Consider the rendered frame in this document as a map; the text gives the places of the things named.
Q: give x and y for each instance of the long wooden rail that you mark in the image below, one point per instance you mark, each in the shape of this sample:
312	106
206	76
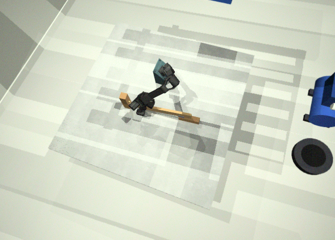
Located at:
170	112

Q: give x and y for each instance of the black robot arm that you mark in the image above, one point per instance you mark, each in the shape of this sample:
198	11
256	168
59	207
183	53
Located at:
147	99

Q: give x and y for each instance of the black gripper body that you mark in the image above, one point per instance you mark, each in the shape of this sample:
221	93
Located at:
141	111

